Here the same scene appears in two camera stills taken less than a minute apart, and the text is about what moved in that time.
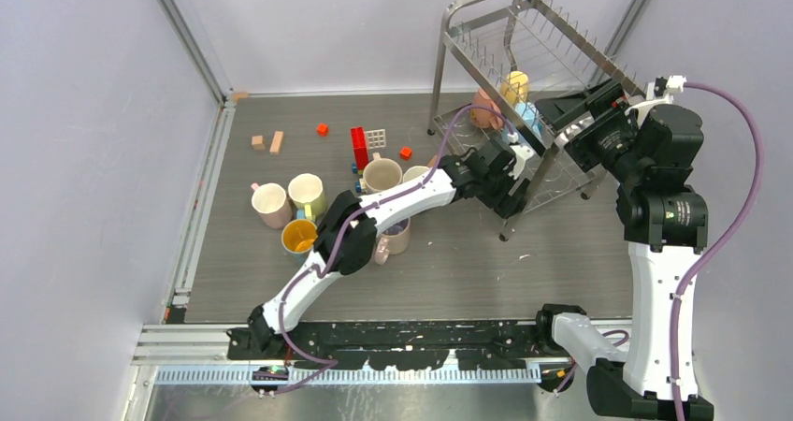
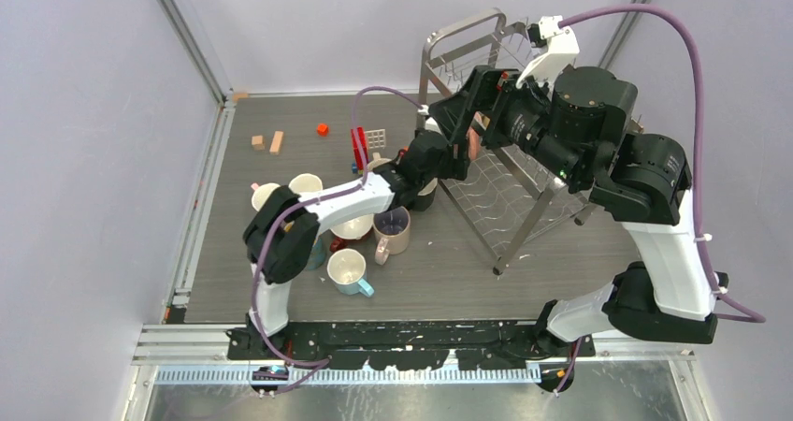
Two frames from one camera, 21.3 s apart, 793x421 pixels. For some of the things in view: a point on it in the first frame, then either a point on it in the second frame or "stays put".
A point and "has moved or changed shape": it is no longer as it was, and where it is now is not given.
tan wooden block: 277,142 stays put
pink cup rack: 394,240 stays put
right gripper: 607,102 → 496,92
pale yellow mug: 308,189 stays put
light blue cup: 531,113 has moved or changed shape
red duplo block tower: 360,154 stays put
